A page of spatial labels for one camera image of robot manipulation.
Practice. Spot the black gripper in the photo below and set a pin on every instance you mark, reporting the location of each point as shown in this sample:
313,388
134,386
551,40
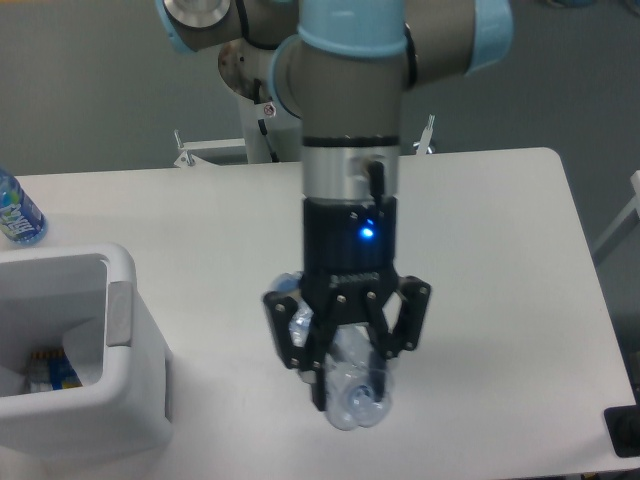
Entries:
348,277

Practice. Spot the crushed clear plastic bottle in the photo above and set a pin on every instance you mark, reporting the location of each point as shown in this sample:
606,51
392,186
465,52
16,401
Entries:
357,381

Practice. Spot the white paper wrapper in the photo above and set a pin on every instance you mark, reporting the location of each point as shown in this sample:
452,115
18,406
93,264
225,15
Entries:
84,347

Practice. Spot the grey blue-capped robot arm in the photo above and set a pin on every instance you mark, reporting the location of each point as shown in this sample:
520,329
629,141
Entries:
341,68

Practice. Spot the white trash can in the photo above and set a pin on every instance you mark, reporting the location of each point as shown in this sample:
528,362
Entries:
46,291

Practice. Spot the black device at table edge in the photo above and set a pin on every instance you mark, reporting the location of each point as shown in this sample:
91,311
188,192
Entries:
623,426

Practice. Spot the blue yellow snack packet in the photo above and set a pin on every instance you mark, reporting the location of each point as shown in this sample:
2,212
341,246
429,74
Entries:
50,371

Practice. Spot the blue labelled water bottle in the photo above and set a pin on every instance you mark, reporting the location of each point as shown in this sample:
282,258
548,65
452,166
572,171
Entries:
22,222

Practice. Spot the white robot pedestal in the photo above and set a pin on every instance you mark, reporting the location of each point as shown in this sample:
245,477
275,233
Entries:
244,69

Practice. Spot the white pedestal base frame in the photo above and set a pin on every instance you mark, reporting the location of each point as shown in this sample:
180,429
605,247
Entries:
224,152

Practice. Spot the white frame at right edge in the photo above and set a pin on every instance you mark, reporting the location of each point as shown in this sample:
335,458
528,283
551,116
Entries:
620,227

